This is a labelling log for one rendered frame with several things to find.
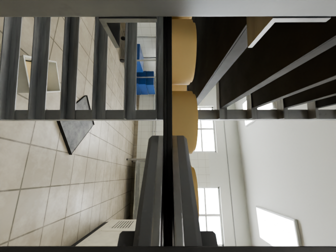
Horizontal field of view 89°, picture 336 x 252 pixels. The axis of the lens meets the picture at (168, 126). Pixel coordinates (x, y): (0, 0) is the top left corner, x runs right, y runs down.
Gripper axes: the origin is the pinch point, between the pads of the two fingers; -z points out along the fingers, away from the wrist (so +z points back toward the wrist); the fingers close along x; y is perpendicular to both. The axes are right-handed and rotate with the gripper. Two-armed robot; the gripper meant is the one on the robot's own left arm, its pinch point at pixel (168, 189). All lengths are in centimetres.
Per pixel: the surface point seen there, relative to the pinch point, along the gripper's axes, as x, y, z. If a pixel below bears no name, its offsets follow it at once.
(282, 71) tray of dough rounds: 15.3, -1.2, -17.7
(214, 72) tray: 5.8, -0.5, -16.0
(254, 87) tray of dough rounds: 15.1, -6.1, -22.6
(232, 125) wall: 189, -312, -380
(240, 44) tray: 6.4, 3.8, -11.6
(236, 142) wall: 194, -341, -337
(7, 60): -48, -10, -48
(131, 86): -10.9, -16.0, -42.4
